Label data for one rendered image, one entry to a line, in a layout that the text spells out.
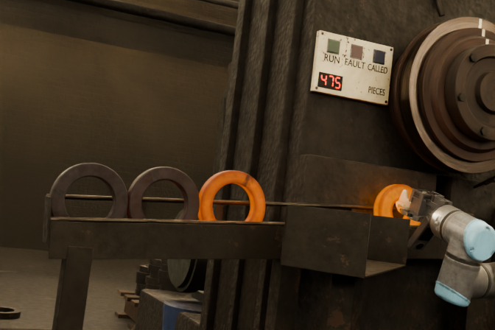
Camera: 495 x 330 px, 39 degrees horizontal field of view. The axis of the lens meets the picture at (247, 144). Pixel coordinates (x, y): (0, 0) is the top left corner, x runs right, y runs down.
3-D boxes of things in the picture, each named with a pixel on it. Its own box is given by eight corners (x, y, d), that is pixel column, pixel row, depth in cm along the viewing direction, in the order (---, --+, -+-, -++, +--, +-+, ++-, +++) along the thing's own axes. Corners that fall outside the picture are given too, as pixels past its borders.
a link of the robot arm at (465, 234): (464, 262, 169) (476, 223, 168) (433, 243, 181) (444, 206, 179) (493, 266, 173) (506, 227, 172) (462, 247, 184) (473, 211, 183)
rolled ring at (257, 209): (194, 179, 177) (189, 178, 180) (208, 250, 178) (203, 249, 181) (258, 163, 185) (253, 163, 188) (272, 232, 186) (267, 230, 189)
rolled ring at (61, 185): (130, 163, 171) (127, 163, 174) (51, 160, 164) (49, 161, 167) (127, 240, 170) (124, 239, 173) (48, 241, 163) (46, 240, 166)
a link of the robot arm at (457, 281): (481, 309, 178) (496, 264, 177) (451, 309, 172) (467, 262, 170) (452, 293, 186) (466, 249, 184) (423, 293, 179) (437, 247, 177)
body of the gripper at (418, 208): (432, 190, 198) (459, 203, 187) (424, 219, 199) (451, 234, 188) (409, 187, 195) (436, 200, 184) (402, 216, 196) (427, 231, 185)
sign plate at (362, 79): (309, 90, 206) (316, 31, 208) (384, 105, 217) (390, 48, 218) (314, 90, 204) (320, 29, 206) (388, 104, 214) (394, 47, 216)
